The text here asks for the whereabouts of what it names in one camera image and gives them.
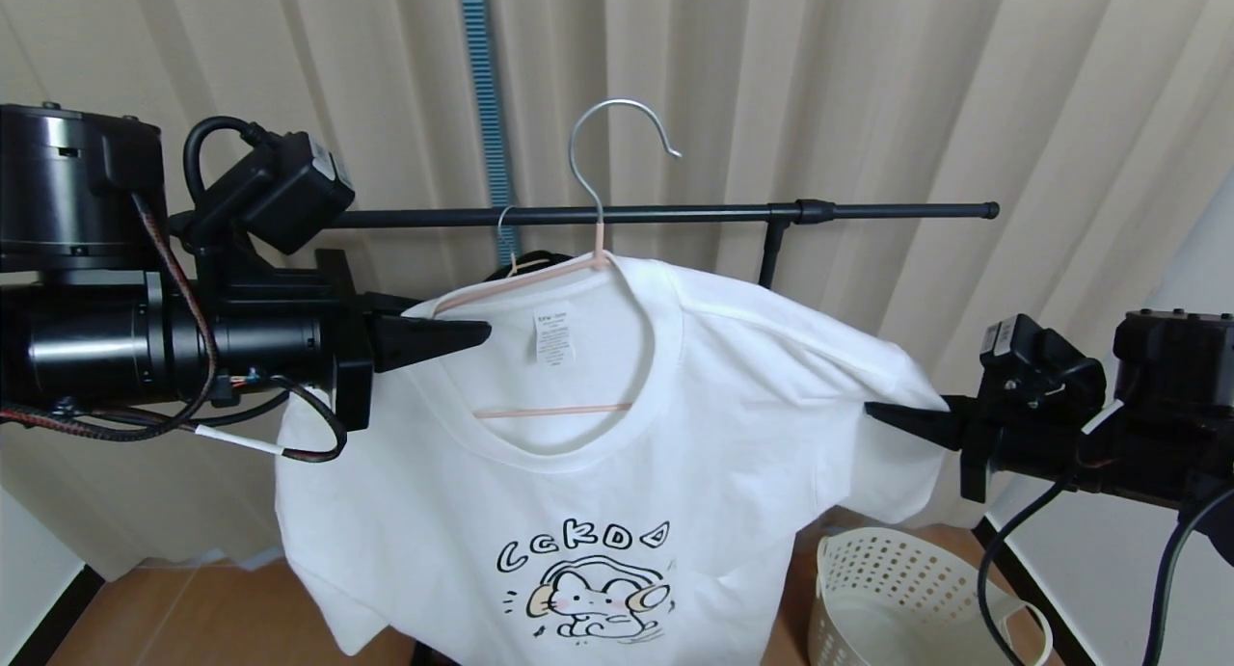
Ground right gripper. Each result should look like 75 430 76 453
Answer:
959 386 1234 508

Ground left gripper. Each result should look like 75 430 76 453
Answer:
0 250 377 434

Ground pink clothes hanger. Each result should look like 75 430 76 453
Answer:
431 98 684 420
495 206 548 280

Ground black shorts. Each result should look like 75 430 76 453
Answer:
482 252 577 283

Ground white garment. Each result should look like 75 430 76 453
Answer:
275 253 951 666

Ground white laundry basket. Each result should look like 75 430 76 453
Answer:
807 526 1055 666

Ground black clothes rack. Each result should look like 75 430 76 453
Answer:
169 200 1001 666

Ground black cable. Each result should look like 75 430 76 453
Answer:
977 471 1234 666
87 386 292 432

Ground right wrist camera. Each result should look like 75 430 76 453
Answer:
979 314 1108 428

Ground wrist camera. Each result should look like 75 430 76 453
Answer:
979 314 1108 428
181 117 356 274

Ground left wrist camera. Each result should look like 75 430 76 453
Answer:
181 117 356 274

